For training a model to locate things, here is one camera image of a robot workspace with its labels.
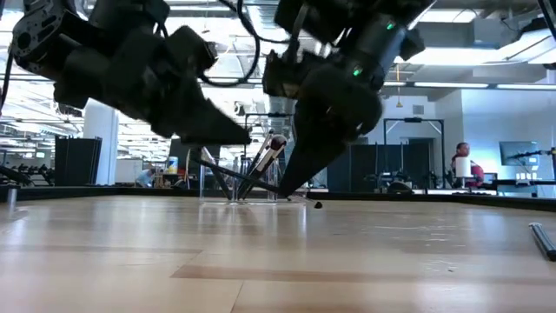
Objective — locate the black room partition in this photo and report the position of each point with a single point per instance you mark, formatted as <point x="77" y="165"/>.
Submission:
<point x="78" y="161"/>
<point x="391" y="165"/>

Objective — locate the overhead LED light bar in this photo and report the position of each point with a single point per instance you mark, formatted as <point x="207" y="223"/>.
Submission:
<point x="452" y="85"/>

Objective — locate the thick black makeup brush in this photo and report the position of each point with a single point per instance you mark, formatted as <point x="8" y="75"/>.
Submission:
<point x="545" y="243"/>

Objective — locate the black monitor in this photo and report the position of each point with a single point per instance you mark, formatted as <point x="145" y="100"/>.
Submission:
<point x="180" y="156"/>

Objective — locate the grey wall vent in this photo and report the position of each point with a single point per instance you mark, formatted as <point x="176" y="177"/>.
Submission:
<point x="418" y="108"/>

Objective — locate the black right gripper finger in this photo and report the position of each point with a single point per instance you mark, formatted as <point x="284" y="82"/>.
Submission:
<point x="299" y="143"/>
<point x="323" y="145"/>

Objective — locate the small steel post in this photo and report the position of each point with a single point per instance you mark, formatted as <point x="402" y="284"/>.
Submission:
<point x="11" y="200"/>

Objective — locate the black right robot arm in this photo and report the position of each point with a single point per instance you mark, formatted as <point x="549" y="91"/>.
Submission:
<point x="369" y="30"/>

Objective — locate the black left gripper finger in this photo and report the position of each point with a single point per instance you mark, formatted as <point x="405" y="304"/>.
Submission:
<point x="204" y="138"/>
<point x="213" y="117"/>

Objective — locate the person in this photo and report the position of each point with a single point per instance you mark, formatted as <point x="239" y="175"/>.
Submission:
<point x="462" y="150"/>
<point x="144" y="178"/>

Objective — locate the white cylindrical lamp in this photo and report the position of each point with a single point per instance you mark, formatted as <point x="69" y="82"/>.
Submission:
<point x="463" y="167"/>

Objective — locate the clear acrylic brush organizer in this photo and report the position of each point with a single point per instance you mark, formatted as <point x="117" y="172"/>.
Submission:
<point x="271" y="180"/>

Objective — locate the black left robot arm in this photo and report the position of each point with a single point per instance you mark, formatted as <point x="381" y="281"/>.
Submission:
<point x="87" y="52"/>

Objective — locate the yellow hanging pendant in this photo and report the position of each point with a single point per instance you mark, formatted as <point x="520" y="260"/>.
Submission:
<point x="399" y="103"/>

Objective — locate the white building column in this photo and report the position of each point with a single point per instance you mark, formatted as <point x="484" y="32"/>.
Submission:
<point x="101" y="148"/>

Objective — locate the row of black arms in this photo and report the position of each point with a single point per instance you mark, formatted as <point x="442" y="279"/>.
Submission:
<point x="26" y="174"/>

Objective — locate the white cabinet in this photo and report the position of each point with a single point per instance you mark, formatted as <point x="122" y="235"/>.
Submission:
<point x="129" y="171"/>

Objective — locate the slanted-tip black makeup brush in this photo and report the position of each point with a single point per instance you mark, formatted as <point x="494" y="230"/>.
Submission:
<point x="209" y="158"/>

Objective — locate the wall-mounted monitor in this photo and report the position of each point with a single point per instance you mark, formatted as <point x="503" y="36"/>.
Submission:
<point x="519" y="153"/>

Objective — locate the white wipes canister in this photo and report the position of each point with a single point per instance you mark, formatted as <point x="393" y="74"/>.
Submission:
<point x="173" y="165"/>

